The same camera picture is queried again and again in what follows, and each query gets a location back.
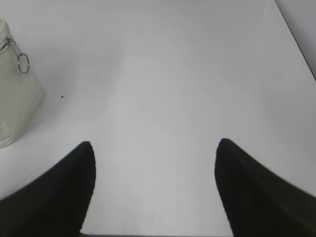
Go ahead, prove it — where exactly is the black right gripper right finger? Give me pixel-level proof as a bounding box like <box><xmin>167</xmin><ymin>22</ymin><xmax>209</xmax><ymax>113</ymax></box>
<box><xmin>214</xmin><ymin>138</ymin><xmax>316</xmax><ymax>237</ymax></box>

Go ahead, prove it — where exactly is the cream white zipper bag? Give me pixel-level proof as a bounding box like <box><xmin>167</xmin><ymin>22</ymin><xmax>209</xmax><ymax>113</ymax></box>
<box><xmin>0</xmin><ymin>18</ymin><xmax>45</xmax><ymax>148</ymax></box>

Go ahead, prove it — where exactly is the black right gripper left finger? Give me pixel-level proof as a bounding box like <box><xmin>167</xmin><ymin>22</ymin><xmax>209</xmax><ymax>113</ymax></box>
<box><xmin>0</xmin><ymin>141</ymin><xmax>96</xmax><ymax>237</ymax></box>

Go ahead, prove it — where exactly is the silver ring zipper pull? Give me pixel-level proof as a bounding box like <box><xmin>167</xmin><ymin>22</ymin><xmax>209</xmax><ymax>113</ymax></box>
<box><xmin>7</xmin><ymin>38</ymin><xmax>30</xmax><ymax>75</ymax></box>

